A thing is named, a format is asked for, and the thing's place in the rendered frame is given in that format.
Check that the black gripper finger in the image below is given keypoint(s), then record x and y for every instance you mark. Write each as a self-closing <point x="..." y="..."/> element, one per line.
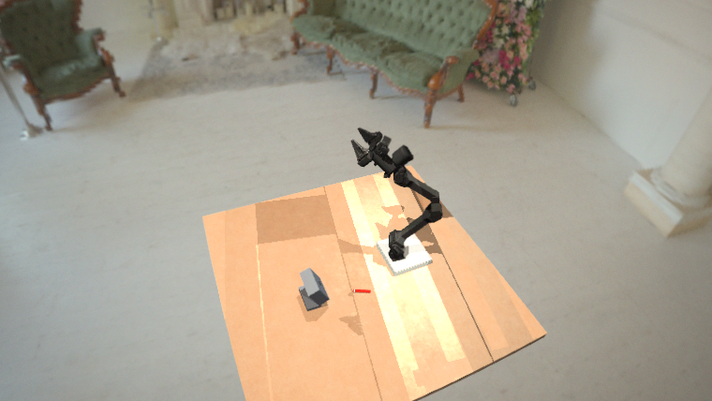
<point x="367" y="136"/>
<point x="359" y="150"/>

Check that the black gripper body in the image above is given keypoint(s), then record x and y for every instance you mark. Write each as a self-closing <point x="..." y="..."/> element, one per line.
<point x="371" y="155"/>

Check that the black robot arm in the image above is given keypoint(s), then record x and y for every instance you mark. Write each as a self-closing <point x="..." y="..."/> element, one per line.
<point x="403" y="177"/>

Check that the grey sloped panel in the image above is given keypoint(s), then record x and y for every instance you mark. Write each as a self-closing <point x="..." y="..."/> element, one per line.
<point x="313" y="292"/>

